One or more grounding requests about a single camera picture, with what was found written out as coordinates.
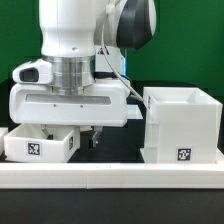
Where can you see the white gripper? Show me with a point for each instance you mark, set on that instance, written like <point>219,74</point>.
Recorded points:
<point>102,104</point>

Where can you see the white front drawer box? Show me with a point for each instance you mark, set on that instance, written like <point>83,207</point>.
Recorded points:
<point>27,143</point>

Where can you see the white drawer cabinet frame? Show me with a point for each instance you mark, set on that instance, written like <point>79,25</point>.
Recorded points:
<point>182,125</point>

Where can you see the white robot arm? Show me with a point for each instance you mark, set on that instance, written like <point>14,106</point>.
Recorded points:
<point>60,88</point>

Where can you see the paper sheet with tags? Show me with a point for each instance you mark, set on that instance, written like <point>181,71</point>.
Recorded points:
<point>134,112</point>

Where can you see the white block at left edge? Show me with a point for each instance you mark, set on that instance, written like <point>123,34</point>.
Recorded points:
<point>3,132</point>

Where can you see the white L-shaped fence rail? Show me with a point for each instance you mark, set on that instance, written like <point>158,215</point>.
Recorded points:
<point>102,176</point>

